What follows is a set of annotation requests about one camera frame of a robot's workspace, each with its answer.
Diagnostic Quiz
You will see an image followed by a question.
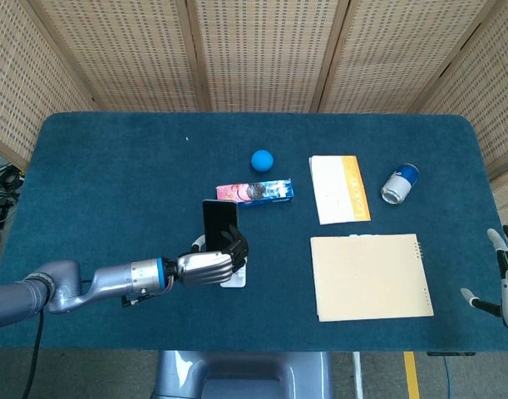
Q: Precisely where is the blue ball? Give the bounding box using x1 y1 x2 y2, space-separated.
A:
250 149 275 173

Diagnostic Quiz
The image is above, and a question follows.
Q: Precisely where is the yellow floor tape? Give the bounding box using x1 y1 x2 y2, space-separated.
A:
403 352 421 399

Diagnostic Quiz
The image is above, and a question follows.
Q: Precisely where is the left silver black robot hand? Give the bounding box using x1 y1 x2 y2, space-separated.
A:
176 224 250 288

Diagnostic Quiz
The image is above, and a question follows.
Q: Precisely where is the silver blue robot torso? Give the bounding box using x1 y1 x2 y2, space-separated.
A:
150 351 333 399

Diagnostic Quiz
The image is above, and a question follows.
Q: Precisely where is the woven bamboo folding screen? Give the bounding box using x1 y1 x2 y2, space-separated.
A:
0 0 508 242

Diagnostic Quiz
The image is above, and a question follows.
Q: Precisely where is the black smartphone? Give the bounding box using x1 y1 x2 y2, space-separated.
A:
201 199 240 254

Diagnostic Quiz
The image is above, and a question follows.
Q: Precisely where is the beige spiral notebook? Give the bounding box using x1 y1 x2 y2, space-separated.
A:
309 233 435 323

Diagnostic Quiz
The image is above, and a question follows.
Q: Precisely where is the blue table cloth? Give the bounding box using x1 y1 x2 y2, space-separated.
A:
0 111 508 354

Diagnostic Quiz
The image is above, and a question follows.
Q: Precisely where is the black cables bundle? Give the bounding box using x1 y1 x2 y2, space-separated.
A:
0 162 26 230

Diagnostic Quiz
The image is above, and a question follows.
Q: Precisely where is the blue cable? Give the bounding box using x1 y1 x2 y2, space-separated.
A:
441 355 454 399

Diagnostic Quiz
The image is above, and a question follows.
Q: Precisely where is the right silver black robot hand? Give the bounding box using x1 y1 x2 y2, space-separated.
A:
460 225 508 336

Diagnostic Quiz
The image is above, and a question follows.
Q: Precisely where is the pink blue cookie box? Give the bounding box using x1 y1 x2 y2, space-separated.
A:
215 178 296 208

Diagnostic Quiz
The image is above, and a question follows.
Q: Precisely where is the white table leg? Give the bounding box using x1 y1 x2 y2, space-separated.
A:
351 352 365 399

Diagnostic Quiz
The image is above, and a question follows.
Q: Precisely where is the blue silver soda can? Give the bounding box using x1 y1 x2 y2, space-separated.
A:
380 162 420 205

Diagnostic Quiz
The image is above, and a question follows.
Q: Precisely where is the white orange booklet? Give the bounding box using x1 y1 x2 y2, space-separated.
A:
308 155 372 226

